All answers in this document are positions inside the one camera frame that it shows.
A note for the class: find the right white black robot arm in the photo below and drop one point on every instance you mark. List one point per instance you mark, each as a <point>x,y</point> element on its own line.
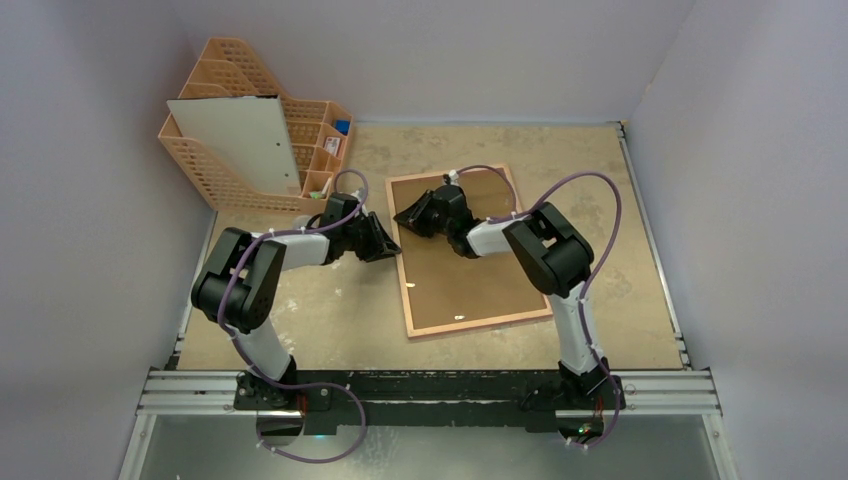
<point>553,255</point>

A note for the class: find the pink wooden photo frame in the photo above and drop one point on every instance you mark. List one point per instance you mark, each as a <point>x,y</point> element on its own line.
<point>477,324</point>

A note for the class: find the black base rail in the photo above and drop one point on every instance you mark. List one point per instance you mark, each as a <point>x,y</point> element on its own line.
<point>534,400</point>

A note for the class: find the grey board in organizer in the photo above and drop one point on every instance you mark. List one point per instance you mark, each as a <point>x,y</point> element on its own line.
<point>248,134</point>

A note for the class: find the red white small box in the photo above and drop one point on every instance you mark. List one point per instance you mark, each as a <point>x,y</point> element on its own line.
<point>333,145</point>

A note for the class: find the brown cardboard backing board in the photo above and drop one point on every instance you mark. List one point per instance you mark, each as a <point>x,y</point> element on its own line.
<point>464,291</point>

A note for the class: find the orange plastic desk organizer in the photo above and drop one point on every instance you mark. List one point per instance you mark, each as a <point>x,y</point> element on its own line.
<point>229,67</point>

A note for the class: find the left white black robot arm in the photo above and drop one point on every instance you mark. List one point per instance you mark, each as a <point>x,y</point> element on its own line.
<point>237,284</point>

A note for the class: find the blue item in organizer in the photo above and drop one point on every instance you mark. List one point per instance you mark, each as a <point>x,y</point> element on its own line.
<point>342,126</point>

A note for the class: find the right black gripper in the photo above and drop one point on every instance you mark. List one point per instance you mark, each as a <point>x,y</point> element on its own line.
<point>427,212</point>

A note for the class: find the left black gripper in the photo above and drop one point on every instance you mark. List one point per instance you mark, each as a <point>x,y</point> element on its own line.
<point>372,252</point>

